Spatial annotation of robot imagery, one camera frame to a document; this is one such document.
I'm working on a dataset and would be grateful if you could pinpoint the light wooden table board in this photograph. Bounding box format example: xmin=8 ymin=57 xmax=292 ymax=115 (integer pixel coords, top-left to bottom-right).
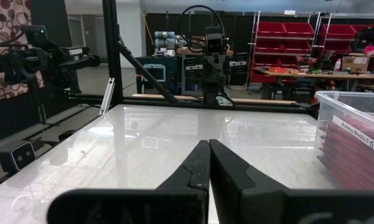
xmin=132 ymin=93 xmax=296 ymax=105

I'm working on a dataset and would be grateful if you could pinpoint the black drawer cabinet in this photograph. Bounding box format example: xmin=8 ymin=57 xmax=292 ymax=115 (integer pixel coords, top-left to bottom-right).
xmin=228 ymin=52 xmax=250 ymax=87
xmin=180 ymin=54 xmax=206 ymax=96

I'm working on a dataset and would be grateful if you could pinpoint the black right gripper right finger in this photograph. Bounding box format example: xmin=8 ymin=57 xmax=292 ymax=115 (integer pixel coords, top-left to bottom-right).
xmin=208 ymin=139 xmax=374 ymax=224

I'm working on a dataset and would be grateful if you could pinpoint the clear plastic storage bin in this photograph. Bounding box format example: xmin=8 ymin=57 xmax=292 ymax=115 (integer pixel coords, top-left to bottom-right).
xmin=312 ymin=90 xmax=374 ymax=190

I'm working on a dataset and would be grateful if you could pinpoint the wooden workbench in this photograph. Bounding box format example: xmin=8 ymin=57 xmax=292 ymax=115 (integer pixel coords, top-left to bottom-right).
xmin=253 ymin=65 xmax=374 ymax=93

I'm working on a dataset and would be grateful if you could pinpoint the black aluminium table frame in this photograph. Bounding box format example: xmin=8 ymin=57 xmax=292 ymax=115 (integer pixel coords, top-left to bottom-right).
xmin=0 ymin=0 xmax=320 ymax=190

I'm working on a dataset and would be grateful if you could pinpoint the white angled bar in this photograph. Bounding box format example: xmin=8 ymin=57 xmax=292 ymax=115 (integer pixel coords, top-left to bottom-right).
xmin=98 ymin=77 xmax=116 ymax=116

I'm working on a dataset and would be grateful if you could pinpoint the red bin storage shelf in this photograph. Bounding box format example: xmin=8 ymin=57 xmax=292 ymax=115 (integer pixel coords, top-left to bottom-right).
xmin=250 ymin=11 xmax=320 ymax=85
xmin=317 ymin=12 xmax=374 ymax=55

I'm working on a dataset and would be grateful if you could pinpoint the brown circle patterned curtain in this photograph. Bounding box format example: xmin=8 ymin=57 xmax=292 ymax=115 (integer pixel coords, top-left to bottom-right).
xmin=0 ymin=0 xmax=46 ymax=101

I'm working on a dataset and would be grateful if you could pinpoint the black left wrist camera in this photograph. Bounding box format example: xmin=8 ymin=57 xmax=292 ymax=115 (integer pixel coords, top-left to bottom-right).
xmin=204 ymin=26 xmax=224 ymax=56

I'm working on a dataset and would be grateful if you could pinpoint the cardboard box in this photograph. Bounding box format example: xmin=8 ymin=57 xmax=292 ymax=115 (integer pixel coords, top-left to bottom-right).
xmin=341 ymin=55 xmax=372 ymax=74

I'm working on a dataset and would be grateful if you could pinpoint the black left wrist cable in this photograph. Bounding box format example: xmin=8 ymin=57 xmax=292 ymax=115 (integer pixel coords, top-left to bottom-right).
xmin=177 ymin=4 xmax=227 ymax=54

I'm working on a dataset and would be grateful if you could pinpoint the light blue framed screen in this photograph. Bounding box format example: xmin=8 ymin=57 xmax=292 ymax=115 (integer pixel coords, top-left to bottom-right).
xmin=142 ymin=63 xmax=167 ymax=91

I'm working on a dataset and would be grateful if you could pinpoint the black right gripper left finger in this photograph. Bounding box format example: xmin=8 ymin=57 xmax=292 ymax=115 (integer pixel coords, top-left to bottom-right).
xmin=46 ymin=139 xmax=211 ymax=224

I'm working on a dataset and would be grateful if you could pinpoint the small black table camera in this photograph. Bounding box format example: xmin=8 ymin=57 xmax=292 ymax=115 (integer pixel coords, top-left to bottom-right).
xmin=0 ymin=139 xmax=38 ymax=174

